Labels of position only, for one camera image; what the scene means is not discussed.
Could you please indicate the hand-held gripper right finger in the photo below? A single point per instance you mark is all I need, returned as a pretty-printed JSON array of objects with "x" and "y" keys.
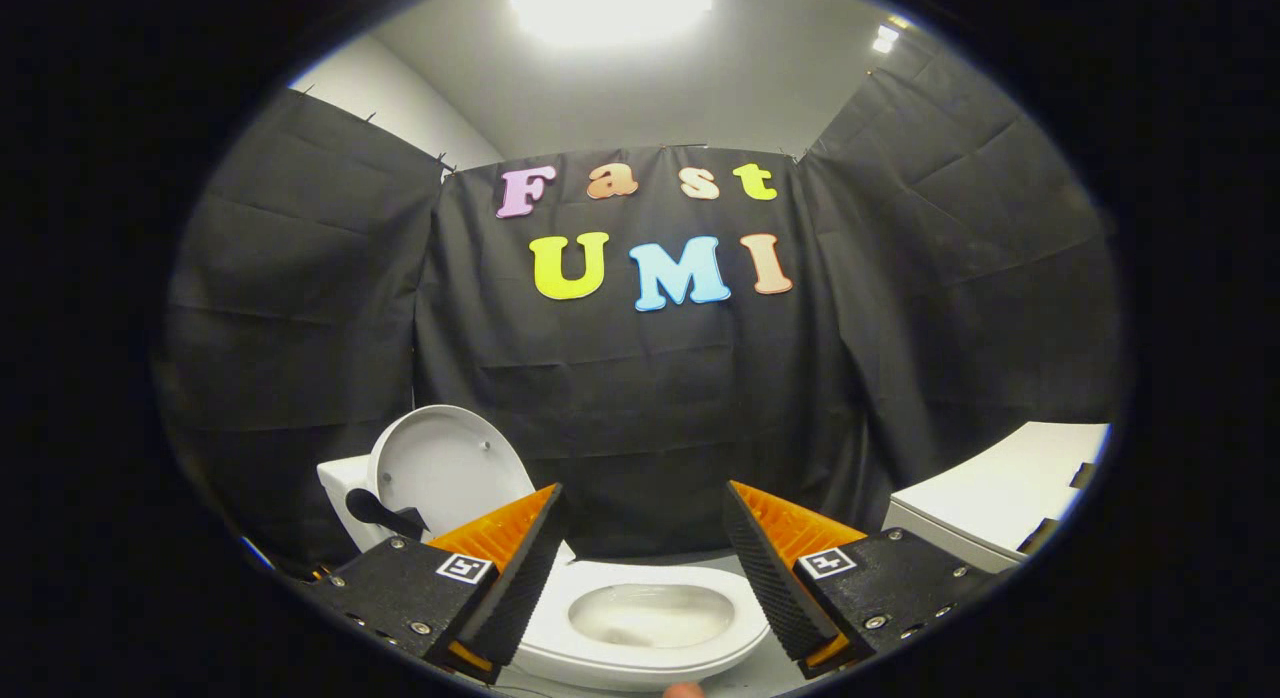
[{"x": 765, "y": 588}]

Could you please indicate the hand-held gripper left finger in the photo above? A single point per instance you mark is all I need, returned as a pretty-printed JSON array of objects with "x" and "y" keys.
[{"x": 520, "y": 598}]

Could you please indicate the white toilet lid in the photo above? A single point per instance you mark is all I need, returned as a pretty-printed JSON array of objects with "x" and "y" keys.
[{"x": 440, "y": 463}]

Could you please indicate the white toilet seat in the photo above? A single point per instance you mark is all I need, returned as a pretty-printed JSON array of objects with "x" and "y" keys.
[{"x": 545, "y": 628}]

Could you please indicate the white ceramic toilet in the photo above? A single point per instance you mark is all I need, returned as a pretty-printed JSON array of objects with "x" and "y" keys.
[{"x": 340, "y": 488}]

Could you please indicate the black backdrop cloth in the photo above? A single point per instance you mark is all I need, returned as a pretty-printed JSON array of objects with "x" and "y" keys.
[{"x": 640, "y": 408}]

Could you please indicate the grey louvered cabinet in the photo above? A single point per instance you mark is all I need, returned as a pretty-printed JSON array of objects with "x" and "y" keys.
[{"x": 980, "y": 498}]

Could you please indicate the small black block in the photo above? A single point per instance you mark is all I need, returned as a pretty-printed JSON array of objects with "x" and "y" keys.
[
  {"x": 1038, "y": 536},
  {"x": 1083, "y": 475}
]

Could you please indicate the small ceiling spotlights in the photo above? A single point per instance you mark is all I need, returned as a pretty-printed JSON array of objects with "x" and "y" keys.
[{"x": 886, "y": 38}]

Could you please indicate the large ceiling light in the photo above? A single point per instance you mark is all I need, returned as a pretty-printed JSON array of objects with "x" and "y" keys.
[{"x": 610, "y": 8}]

